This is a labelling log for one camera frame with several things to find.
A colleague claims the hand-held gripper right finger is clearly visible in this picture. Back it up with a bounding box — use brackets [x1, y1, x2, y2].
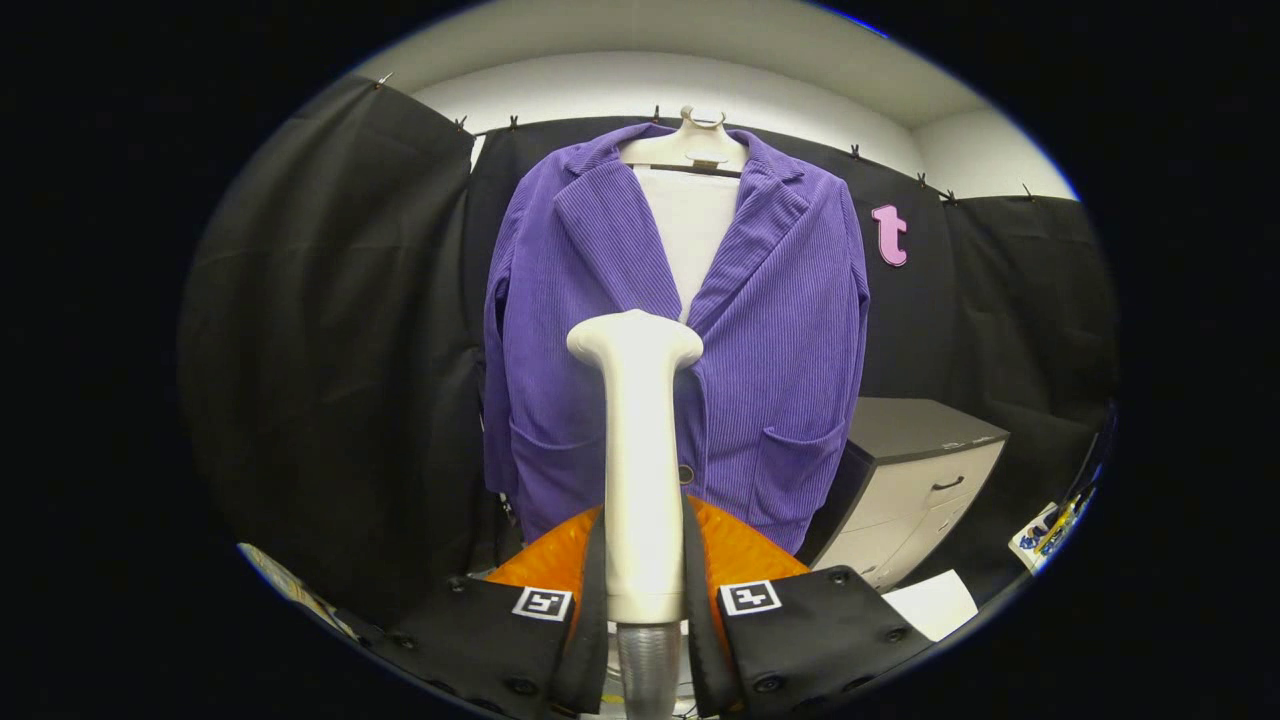
[682, 495, 936, 719]

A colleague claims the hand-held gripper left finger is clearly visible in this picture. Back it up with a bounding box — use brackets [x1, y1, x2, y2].
[365, 503, 611, 719]

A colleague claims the white garment steamer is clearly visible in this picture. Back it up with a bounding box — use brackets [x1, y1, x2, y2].
[566, 310, 705, 720]

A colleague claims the purple corduroy jacket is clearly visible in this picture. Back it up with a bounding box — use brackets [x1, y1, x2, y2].
[482, 122, 871, 556]

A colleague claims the white cabinet with grey top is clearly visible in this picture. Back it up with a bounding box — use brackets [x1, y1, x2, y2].
[800, 397, 1011, 593]

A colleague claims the printed board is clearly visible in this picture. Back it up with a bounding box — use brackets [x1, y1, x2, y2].
[238, 543, 361, 641]

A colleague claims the white side table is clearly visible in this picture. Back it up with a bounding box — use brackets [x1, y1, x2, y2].
[1008, 490, 1096, 573]

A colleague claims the white mannequin torso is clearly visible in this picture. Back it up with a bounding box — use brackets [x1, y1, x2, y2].
[618, 105, 751, 326]

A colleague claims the black backdrop cloth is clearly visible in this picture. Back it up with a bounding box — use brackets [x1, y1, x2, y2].
[178, 75, 1121, 626]

